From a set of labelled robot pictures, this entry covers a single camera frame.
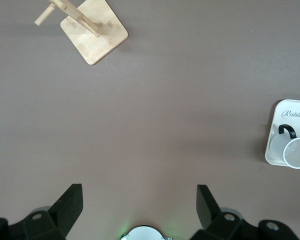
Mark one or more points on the wooden cup rack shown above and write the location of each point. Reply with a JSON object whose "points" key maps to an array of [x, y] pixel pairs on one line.
{"points": [[100, 47]]}

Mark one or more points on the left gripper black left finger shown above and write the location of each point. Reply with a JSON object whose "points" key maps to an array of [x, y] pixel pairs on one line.
{"points": [[40, 225]]}

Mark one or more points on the cream tray with Rabbit print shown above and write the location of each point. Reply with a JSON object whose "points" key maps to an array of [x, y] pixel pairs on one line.
{"points": [[277, 125]]}

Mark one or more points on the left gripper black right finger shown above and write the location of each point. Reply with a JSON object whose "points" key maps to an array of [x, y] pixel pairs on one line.
{"points": [[227, 225]]}

